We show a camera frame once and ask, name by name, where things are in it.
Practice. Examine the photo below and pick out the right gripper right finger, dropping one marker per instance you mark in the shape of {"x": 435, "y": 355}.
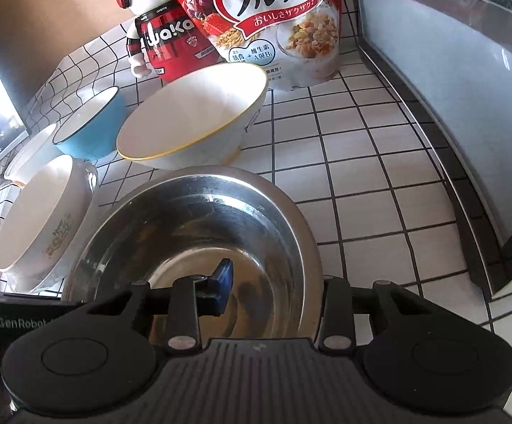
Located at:
{"x": 340, "y": 303}

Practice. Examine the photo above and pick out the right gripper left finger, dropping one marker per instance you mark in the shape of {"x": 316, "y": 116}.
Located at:
{"x": 181, "y": 305}

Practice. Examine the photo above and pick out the stainless steel bowl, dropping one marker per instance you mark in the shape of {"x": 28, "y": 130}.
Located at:
{"x": 185, "y": 223}

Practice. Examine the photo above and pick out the white bowl orange lettering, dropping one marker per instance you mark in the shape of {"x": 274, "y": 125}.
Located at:
{"x": 43, "y": 221}

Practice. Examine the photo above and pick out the white bowl yellow rim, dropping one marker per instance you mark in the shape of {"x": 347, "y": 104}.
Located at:
{"x": 197, "y": 120}

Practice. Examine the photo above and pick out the blue bowl black rim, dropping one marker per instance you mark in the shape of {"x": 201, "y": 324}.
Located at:
{"x": 91, "y": 132}

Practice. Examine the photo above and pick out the white grid tablecloth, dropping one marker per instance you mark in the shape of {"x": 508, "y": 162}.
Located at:
{"x": 347, "y": 151}

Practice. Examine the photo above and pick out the white plate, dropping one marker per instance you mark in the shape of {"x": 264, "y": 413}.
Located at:
{"x": 35, "y": 154}

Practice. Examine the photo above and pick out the red white robot toy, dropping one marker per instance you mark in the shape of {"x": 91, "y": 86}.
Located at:
{"x": 163, "y": 39}

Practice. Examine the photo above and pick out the Calbee cereal bag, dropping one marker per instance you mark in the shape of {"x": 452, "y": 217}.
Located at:
{"x": 295, "y": 41}

